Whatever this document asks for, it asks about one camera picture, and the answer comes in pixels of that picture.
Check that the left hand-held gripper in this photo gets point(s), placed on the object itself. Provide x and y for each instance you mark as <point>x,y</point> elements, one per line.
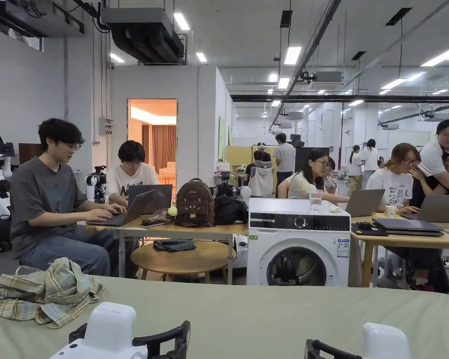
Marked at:
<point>108,329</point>

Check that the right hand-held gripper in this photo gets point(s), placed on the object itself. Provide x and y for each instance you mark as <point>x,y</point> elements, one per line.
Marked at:
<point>385,342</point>

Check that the bed with pale green sheet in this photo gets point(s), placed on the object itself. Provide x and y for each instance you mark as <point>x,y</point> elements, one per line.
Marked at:
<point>269,318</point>

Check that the crumpled plaid shirt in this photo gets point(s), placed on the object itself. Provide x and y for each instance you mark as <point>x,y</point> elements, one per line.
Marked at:
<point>56,291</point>

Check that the white washing machine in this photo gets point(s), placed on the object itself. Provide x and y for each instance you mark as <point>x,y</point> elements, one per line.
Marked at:
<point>299,246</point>

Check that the small white black robot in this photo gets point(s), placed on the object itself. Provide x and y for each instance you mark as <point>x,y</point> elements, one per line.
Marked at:
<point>96,185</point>

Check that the group of people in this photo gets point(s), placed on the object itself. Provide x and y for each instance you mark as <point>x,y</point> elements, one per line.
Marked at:
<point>363,160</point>

